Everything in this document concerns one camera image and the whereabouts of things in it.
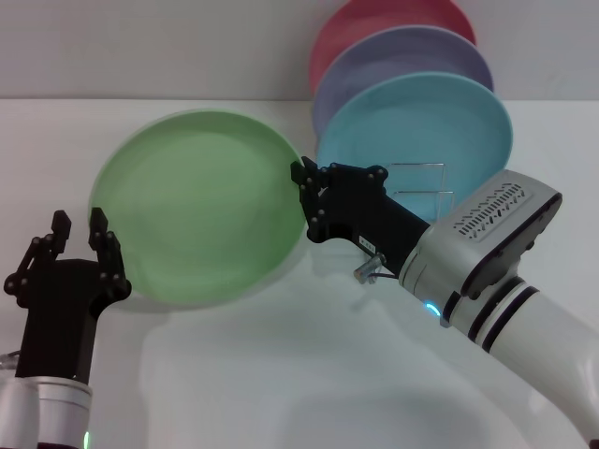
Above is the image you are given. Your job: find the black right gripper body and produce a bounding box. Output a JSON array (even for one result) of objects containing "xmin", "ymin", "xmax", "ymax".
[{"xmin": 322, "ymin": 182, "xmax": 431, "ymax": 277}]

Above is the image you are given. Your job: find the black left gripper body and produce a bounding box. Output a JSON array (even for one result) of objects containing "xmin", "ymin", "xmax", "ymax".
[{"xmin": 14, "ymin": 259, "xmax": 125, "ymax": 383}]

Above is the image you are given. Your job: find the green plate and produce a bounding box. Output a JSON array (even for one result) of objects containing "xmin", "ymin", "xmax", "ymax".
[{"xmin": 88, "ymin": 109, "xmax": 308, "ymax": 310}]

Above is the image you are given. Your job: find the light blue plate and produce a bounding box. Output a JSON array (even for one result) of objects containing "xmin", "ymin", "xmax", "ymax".
[{"xmin": 315, "ymin": 70, "xmax": 515, "ymax": 221}]

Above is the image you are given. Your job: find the purple plate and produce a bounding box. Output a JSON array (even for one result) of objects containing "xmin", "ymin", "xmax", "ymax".
[{"xmin": 312, "ymin": 25, "xmax": 496, "ymax": 137}]

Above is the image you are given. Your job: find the red plate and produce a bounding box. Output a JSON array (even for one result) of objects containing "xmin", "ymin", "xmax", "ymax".
[{"xmin": 308, "ymin": 0, "xmax": 477, "ymax": 94}]

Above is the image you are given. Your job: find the silver right gripper cable plug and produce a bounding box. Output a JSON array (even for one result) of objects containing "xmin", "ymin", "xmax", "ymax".
[{"xmin": 354, "ymin": 252, "xmax": 386, "ymax": 283}]

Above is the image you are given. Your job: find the metal wire plate rack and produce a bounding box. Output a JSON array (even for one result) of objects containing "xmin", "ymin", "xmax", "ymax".
[{"xmin": 362, "ymin": 161, "xmax": 455, "ymax": 277}]

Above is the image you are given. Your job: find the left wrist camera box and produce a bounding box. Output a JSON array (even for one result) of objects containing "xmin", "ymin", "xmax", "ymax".
[{"xmin": 0, "ymin": 377, "xmax": 41, "ymax": 449}]

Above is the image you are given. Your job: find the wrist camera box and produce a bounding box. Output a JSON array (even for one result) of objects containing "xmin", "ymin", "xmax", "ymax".
[
  {"xmin": 0, "ymin": 377, "xmax": 41, "ymax": 449},
  {"xmin": 442, "ymin": 168, "xmax": 563, "ymax": 300}
]

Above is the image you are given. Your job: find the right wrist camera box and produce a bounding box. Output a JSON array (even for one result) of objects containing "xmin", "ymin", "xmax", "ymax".
[{"xmin": 442, "ymin": 168, "xmax": 563, "ymax": 300}]

